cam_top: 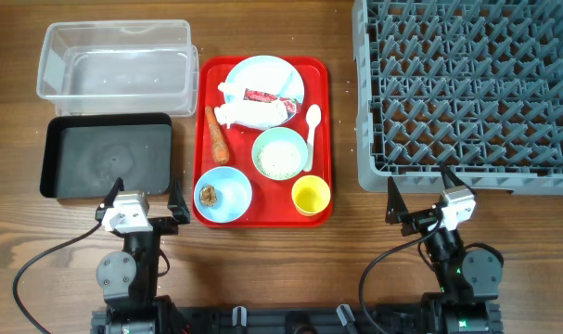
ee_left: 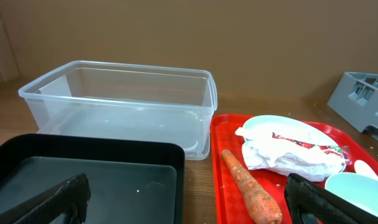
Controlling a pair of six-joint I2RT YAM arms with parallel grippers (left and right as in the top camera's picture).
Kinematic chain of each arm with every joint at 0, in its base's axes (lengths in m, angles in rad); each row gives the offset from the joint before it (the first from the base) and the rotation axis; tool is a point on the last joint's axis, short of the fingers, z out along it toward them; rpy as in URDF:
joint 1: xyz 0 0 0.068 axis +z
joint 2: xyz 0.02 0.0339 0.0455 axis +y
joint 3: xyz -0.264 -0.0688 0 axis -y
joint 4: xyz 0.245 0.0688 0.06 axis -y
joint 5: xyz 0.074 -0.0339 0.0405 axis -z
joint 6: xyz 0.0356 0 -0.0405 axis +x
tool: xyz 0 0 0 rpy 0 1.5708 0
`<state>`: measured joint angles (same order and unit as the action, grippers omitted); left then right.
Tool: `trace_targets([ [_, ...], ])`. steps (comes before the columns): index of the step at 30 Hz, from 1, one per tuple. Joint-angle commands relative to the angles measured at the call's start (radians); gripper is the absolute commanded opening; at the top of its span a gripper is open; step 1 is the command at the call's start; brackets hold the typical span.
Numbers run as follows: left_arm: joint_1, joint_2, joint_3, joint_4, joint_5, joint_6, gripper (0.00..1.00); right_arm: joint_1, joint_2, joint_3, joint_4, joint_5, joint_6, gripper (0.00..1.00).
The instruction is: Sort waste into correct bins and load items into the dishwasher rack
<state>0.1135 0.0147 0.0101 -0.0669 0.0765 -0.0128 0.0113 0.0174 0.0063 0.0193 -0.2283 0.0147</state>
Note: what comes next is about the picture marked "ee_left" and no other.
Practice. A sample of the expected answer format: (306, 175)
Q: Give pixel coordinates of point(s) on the white plastic spoon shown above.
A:
(362, 168)

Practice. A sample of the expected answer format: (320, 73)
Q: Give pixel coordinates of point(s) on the light blue plate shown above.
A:
(285, 124)

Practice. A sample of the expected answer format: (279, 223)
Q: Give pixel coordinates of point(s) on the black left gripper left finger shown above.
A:
(70, 197)

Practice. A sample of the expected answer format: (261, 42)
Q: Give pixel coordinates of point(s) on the black plastic tray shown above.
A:
(130, 181)

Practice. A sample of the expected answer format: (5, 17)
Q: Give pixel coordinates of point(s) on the red serving tray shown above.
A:
(230, 205)

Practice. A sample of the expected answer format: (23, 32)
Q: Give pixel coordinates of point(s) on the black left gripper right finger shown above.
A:
(309, 203)

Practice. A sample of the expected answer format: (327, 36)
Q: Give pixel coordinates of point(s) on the light blue bowl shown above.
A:
(357, 189)

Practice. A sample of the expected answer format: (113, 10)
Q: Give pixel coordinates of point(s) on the clear plastic bin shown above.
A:
(126, 101)

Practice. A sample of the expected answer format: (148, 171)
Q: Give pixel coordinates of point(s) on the white napkin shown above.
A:
(261, 151)

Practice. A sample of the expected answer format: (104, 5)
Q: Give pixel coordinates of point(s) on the orange carrot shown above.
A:
(261, 206)

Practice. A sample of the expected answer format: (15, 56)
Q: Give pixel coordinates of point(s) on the red snack wrapper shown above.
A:
(341, 151)

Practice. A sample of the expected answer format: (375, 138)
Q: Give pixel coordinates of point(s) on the grey dishwasher rack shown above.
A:
(356, 100)

